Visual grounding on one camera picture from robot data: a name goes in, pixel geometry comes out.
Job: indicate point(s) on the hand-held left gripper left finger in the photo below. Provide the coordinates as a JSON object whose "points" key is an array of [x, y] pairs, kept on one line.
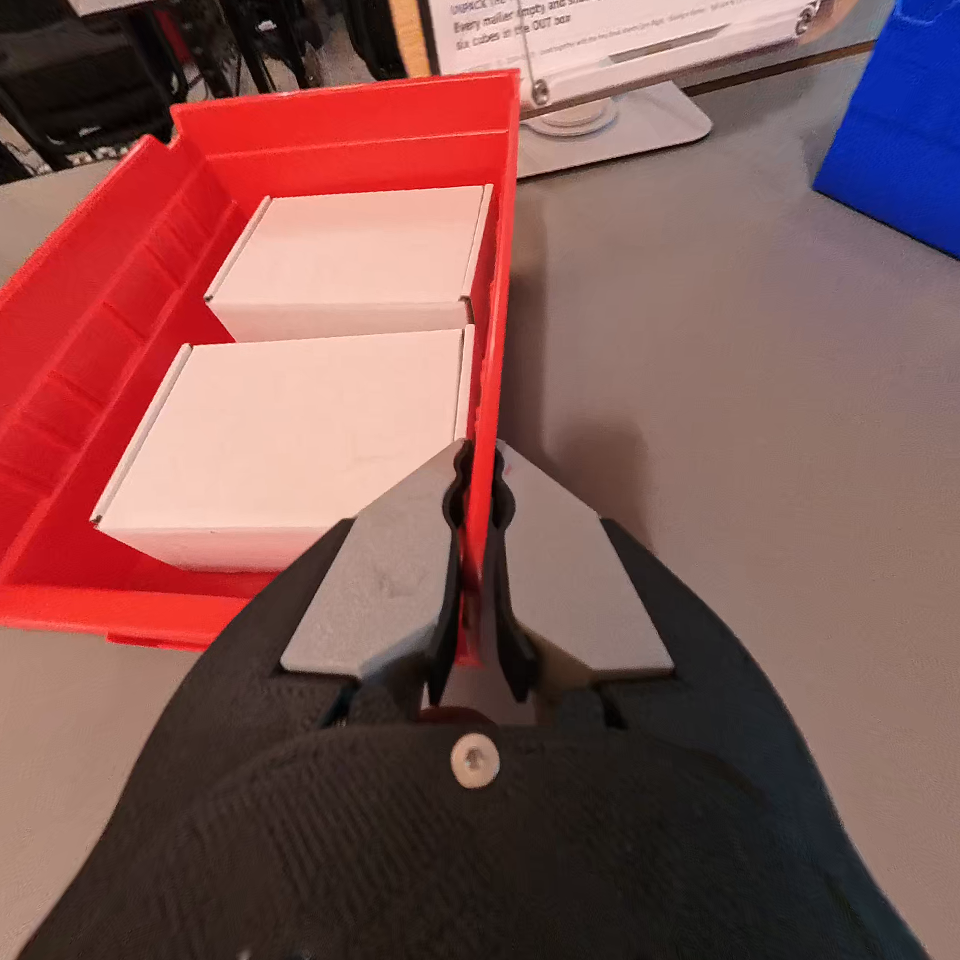
{"points": [[382, 592]]}

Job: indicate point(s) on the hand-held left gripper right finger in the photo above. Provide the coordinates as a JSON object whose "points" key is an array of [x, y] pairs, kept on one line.
{"points": [[577, 592]]}

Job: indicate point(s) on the white cardboard mailer box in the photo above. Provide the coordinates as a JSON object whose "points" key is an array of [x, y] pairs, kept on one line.
{"points": [[352, 262], [277, 450]]}

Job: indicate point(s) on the red plastic bin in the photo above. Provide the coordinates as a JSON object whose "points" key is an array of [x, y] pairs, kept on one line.
{"points": [[112, 375]]}

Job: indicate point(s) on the blue plastic bin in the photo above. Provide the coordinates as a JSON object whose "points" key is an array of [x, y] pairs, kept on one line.
{"points": [[900, 127]]}

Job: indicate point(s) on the printed instruction sheet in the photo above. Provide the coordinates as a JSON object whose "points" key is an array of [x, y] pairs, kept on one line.
{"points": [[600, 30]]}

